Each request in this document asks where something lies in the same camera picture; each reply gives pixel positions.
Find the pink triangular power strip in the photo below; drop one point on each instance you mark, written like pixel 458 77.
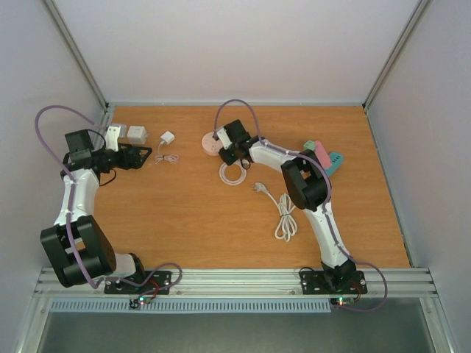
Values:
pixel 322 156

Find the light green plug adapter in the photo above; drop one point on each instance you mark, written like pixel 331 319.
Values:
pixel 309 145

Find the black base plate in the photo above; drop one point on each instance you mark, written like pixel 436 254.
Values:
pixel 161 278
pixel 313 283

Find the right controller board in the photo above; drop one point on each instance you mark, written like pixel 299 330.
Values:
pixel 343 301

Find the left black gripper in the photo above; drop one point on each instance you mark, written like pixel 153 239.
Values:
pixel 137 162

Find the teal power strip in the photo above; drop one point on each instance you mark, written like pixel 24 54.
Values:
pixel 337 160

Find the round pink power strip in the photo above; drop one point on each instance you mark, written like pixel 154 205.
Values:
pixel 210 145

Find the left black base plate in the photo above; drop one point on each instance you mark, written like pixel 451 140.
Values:
pixel 161 278

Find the white cube socket adapter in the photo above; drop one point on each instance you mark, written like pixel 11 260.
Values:
pixel 137 135

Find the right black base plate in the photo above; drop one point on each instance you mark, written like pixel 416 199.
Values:
pixel 313 283

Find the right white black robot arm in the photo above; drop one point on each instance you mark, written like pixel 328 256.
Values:
pixel 308 187

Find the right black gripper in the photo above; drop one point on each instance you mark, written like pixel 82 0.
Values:
pixel 231 159

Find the grey slotted cable duct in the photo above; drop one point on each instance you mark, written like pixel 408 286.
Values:
pixel 191 306

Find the white usb charger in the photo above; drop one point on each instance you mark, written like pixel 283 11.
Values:
pixel 167 138

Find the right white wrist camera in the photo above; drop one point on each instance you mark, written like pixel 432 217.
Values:
pixel 222 135

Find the aluminium front rail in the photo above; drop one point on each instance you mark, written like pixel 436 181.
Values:
pixel 239 283

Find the controller board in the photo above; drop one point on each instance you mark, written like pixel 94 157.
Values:
pixel 343 301
pixel 141 302

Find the left controller board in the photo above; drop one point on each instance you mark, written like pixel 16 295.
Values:
pixel 141 302

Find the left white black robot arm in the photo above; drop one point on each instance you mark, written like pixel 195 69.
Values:
pixel 75 245

